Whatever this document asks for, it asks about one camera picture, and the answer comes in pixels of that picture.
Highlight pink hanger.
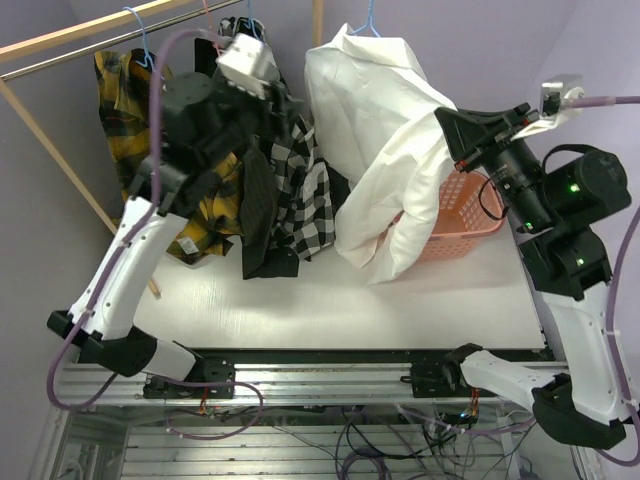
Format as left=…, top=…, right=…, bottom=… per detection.
left=201, top=0, right=221, bottom=56

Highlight blue hanger yellow shirt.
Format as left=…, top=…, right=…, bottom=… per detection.
left=122, top=6, right=156, bottom=72

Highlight yellow plaid shirt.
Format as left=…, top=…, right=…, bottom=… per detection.
left=93, top=48, right=246, bottom=266

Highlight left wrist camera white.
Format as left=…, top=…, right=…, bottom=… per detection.
left=217, top=33, right=268, bottom=100

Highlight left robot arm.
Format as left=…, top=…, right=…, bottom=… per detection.
left=47, top=73, right=301, bottom=397

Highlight loose cables under table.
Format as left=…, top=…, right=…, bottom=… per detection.
left=164, top=382, right=551, bottom=480

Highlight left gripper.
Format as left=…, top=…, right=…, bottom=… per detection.
left=201, top=75, right=307, bottom=168

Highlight metal hanging rod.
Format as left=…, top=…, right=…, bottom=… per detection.
left=1, top=1, right=237, bottom=82

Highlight aluminium rail base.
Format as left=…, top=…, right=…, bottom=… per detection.
left=54, top=344, right=581, bottom=406

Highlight wooden clothes rack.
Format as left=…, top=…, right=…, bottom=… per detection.
left=1, top=1, right=329, bottom=306

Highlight pink plastic basket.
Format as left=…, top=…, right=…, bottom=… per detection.
left=419, top=172, right=506, bottom=262

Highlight blue wire hanger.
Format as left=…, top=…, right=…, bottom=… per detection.
left=351, top=0, right=381, bottom=38

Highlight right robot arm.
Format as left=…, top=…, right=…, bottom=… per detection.
left=435, top=104, right=639, bottom=451

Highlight blue hanger checkered shirt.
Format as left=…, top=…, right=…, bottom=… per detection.
left=246, top=0, right=266, bottom=43

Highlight dark green striped shirt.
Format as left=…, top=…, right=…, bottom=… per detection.
left=193, top=17, right=351, bottom=280

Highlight black white checkered shirt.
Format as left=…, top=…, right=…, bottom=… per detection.
left=219, top=17, right=337, bottom=264

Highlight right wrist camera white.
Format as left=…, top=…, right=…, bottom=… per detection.
left=512, top=74, right=584, bottom=140

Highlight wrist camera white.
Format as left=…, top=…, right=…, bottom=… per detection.
left=217, top=33, right=268, bottom=100
left=512, top=74, right=584, bottom=140

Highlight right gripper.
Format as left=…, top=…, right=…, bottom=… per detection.
left=436, top=102, right=556, bottom=232

